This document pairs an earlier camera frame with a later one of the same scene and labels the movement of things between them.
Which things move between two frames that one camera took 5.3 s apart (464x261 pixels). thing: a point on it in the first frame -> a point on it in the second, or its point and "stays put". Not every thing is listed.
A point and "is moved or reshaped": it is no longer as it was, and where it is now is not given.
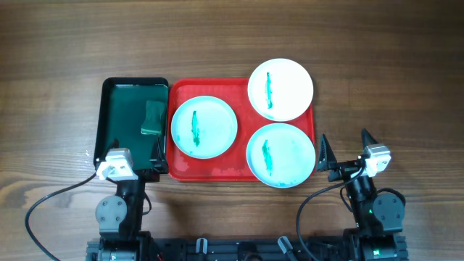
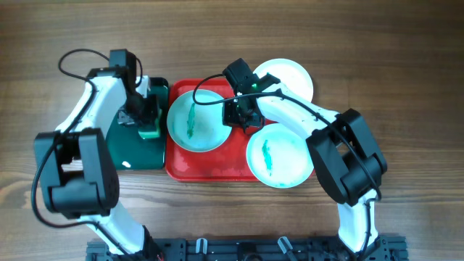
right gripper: [327, 161] -> [228, 119]
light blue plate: [204, 127] is moved or reshaped
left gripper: [159, 163] -> [149, 119]
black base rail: [250, 249] stays put
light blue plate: [280, 155] stays put
